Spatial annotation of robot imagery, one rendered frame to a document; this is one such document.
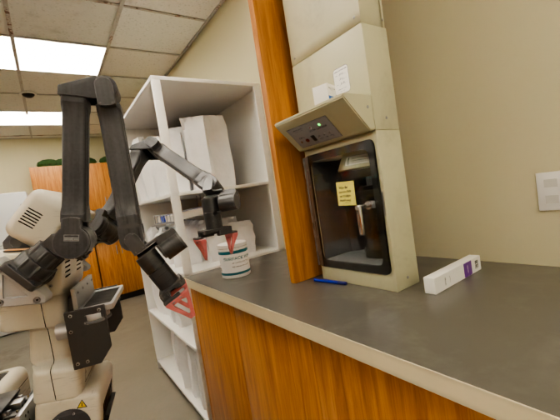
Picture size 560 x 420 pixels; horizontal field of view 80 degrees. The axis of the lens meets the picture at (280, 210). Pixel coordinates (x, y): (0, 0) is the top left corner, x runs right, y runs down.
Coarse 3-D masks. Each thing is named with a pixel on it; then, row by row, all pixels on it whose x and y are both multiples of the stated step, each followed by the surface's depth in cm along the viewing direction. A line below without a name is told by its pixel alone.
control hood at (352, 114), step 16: (336, 96) 89; (352, 96) 88; (368, 96) 92; (304, 112) 99; (320, 112) 96; (336, 112) 93; (352, 112) 90; (368, 112) 92; (288, 128) 110; (352, 128) 95; (368, 128) 92; (320, 144) 108
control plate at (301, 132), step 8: (312, 120) 100; (320, 120) 98; (328, 120) 97; (296, 128) 107; (304, 128) 105; (312, 128) 103; (320, 128) 102; (328, 128) 100; (336, 128) 98; (296, 136) 111; (304, 136) 109; (328, 136) 103; (336, 136) 101; (304, 144) 113; (312, 144) 110
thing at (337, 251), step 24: (360, 144) 97; (312, 168) 116; (336, 168) 106; (360, 168) 98; (312, 192) 118; (336, 192) 108; (360, 192) 100; (336, 216) 110; (336, 240) 112; (360, 240) 103; (384, 240) 95; (336, 264) 113; (360, 264) 104; (384, 264) 97
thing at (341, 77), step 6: (342, 66) 99; (336, 72) 102; (342, 72) 100; (336, 78) 102; (342, 78) 100; (348, 78) 98; (336, 84) 102; (342, 84) 100; (348, 84) 99; (336, 90) 103; (342, 90) 101; (348, 90) 99
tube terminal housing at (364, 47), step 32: (352, 32) 95; (384, 32) 98; (320, 64) 107; (352, 64) 96; (384, 64) 97; (384, 96) 96; (384, 128) 96; (384, 160) 95; (384, 192) 94; (384, 288) 100
